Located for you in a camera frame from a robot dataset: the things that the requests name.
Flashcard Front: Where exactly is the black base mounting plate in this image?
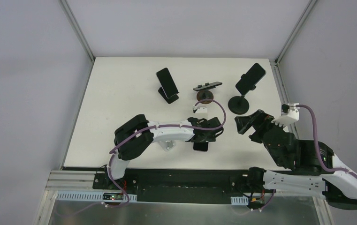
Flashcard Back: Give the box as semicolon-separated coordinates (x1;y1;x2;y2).
92;168;272;204

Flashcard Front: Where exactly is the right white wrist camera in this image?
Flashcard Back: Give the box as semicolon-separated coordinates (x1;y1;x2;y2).
272;103;299;128

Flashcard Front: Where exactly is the left circuit board with wires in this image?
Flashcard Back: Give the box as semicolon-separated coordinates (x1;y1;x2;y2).
102;180;129;202

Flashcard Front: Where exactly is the right white slotted cable duct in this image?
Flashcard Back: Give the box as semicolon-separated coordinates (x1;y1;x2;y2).
230;195;249;206

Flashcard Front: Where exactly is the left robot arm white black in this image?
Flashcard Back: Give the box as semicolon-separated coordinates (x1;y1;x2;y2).
104;114;224;190

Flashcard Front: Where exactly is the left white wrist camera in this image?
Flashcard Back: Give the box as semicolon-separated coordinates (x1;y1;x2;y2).
192;105;208;114

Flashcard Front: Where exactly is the right circuit board with wires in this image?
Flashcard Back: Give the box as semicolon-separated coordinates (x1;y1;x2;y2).
248;195;266;208

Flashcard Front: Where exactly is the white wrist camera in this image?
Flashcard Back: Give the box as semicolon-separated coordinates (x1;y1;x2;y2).
192;105;208;114
272;103;299;128

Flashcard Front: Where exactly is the round wooden base phone stand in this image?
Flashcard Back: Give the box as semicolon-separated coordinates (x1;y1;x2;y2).
197;90;214;105

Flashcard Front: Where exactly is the circuit board with wires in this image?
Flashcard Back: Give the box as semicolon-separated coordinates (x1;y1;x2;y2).
102;180;129;202
248;195;266;208

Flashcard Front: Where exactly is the purple smartphone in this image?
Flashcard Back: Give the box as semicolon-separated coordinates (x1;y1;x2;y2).
193;142;209;152

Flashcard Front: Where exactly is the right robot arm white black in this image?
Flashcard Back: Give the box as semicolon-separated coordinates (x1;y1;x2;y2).
235;104;357;210

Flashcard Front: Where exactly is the black smartphone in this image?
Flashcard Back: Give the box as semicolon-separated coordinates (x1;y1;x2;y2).
193;82;222;91
156;67;179;98

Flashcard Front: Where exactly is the teal smartphone on pole stand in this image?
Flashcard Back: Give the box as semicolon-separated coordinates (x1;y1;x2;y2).
235;63;266;96

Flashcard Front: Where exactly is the black folding phone stand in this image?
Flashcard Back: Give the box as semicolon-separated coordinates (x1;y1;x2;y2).
158;87;180;105

